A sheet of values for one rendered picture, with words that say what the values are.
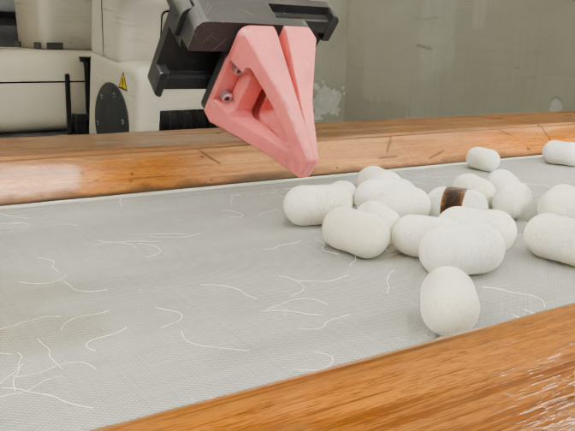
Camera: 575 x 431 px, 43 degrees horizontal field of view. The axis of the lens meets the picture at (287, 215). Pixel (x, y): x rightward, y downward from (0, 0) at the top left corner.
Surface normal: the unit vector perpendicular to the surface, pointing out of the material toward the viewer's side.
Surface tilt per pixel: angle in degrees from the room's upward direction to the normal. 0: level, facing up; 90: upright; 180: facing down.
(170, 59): 131
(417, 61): 90
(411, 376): 0
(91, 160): 45
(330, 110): 90
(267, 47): 62
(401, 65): 90
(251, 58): 103
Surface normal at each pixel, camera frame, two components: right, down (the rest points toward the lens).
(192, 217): 0.03, -0.97
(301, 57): 0.50, -0.28
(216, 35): 0.40, 0.79
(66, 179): 0.40, -0.54
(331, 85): 0.60, 0.20
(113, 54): -0.80, 0.12
